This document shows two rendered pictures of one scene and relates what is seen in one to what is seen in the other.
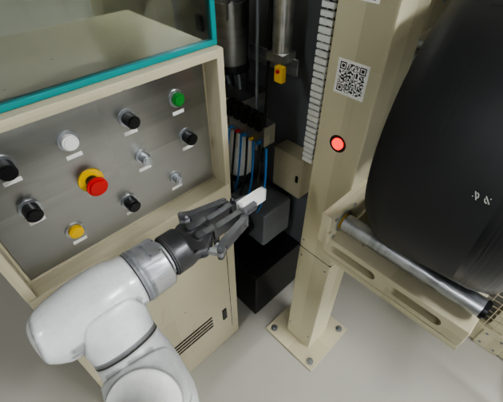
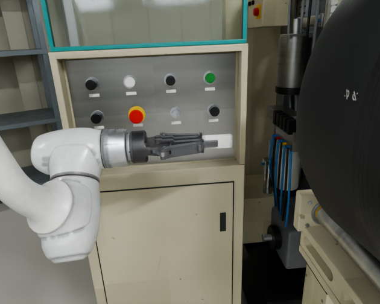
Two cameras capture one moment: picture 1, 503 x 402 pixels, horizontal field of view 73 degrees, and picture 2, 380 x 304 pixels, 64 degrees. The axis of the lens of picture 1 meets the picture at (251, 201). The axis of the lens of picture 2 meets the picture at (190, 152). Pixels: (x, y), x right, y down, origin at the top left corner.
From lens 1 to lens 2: 45 cm
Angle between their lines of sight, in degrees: 40
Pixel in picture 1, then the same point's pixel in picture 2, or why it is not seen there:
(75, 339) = (47, 150)
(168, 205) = (188, 163)
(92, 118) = (148, 72)
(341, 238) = (316, 231)
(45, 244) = not seen: hidden behind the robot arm
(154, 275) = (110, 142)
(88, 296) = (67, 133)
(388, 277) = (343, 277)
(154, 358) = (74, 184)
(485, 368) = not seen: outside the picture
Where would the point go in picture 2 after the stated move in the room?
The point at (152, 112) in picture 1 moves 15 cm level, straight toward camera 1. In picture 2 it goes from (189, 82) to (169, 91)
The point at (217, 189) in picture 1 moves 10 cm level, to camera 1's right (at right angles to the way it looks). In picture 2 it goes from (230, 165) to (259, 172)
